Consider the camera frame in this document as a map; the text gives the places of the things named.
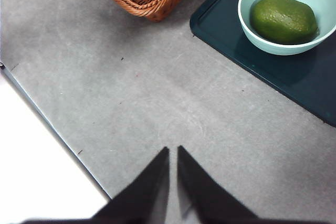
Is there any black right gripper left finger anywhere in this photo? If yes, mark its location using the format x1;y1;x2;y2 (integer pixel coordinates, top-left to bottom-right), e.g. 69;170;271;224
89;146;170;224

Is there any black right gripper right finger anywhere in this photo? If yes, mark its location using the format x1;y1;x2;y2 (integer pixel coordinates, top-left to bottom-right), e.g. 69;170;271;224
177;145;263;224

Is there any teal ceramic bowl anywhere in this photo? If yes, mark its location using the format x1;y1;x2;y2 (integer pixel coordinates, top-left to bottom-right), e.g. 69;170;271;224
237;0;336;56

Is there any green avocado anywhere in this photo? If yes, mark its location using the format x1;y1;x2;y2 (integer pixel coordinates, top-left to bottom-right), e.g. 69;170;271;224
249;0;320;46

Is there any black rectangular tray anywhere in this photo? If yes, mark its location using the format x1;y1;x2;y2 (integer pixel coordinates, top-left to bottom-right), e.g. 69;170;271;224
189;0;336;127

